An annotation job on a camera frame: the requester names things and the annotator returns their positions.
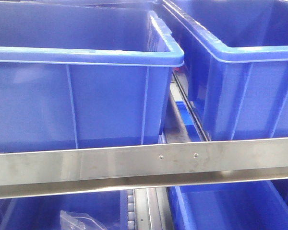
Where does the clear plastic bag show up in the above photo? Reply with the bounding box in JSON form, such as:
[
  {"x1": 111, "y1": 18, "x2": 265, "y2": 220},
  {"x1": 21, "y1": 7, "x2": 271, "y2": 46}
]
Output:
[{"x1": 60, "y1": 210, "x2": 107, "y2": 230}]

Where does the blue bin bottom left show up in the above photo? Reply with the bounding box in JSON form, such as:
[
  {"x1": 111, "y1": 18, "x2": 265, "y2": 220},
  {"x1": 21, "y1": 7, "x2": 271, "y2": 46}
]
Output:
[{"x1": 0, "y1": 191, "x2": 128, "y2": 230}]

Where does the blue bin upper left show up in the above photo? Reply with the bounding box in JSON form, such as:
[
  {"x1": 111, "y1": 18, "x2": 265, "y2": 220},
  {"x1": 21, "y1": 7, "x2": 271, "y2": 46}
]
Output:
[{"x1": 0, "y1": 1, "x2": 184, "y2": 153}]

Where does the blue bin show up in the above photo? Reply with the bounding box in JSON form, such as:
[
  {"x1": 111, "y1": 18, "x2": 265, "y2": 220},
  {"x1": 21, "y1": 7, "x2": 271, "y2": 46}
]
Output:
[
  {"x1": 156, "y1": 0, "x2": 288, "y2": 141},
  {"x1": 0, "y1": 1, "x2": 184, "y2": 153},
  {"x1": 0, "y1": 191, "x2": 128, "y2": 230},
  {"x1": 168, "y1": 181, "x2": 288, "y2": 230}
]

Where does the blue bin bottom right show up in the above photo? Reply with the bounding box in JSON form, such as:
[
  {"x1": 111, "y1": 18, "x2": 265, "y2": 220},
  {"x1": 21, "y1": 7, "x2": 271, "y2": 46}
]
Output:
[{"x1": 168, "y1": 181, "x2": 288, "y2": 230}]

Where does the blue bin upper right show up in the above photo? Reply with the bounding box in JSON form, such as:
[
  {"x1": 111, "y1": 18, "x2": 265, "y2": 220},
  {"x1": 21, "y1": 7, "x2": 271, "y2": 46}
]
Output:
[{"x1": 156, "y1": 0, "x2": 288, "y2": 141}]

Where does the stainless steel shelf rack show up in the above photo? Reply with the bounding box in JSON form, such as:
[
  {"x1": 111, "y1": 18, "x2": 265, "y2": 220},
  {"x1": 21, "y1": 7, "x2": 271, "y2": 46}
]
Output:
[{"x1": 0, "y1": 69, "x2": 288, "y2": 230}]

